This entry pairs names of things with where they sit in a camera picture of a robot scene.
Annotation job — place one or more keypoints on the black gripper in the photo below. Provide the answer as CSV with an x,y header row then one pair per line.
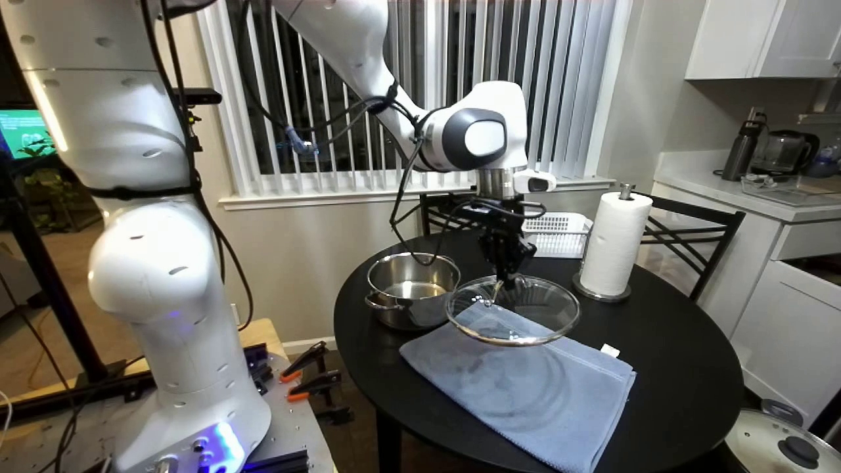
x,y
505,231

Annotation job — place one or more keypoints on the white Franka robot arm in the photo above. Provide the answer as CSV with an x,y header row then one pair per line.
x,y
167,289

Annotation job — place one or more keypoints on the stainless steel pot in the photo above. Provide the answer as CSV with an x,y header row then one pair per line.
x,y
409,305

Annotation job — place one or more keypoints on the clear plastic container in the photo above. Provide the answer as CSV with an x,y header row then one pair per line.
x,y
560,238

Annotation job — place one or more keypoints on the metal paper towel holder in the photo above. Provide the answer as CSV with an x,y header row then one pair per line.
x,y
601,298

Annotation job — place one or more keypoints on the white paper towel roll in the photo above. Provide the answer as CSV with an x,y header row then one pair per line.
x,y
614,246

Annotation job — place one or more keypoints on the blue cloth towel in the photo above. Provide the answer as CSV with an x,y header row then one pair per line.
x,y
526,403

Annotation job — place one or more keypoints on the white vertical window blinds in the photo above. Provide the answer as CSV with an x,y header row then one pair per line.
x,y
578,113

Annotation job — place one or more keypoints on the black chair with crossed back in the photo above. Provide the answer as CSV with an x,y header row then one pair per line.
x,y
699,231

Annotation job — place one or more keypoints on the round black table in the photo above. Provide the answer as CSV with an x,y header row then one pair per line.
x,y
685,351

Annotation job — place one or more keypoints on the black orange clamp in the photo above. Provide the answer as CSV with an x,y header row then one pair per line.
x,y
305,361
318,389

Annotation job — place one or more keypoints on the dark water bottle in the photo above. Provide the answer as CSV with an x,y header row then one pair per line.
x,y
743,147

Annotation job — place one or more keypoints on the robot mounting platform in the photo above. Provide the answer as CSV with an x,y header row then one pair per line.
x,y
304,436

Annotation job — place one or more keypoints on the blue black clamp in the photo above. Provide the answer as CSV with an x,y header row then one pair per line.
x,y
258,369

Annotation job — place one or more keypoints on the white kitchen counter cabinet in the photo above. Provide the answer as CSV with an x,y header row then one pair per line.
x,y
790,323

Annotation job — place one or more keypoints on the black kettle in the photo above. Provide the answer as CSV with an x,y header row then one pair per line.
x,y
785,154

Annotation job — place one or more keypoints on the white round cooker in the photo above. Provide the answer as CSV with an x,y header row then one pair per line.
x,y
762,436

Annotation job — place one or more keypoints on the black tripod stand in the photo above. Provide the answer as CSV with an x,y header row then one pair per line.
x,y
54,293

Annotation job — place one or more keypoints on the monitor with green screen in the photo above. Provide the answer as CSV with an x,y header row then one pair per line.
x,y
25,131

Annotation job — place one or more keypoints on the white wall cabinet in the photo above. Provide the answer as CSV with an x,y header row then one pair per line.
x,y
753,41

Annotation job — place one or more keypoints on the black camera on mount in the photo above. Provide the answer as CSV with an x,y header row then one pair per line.
x,y
197,95

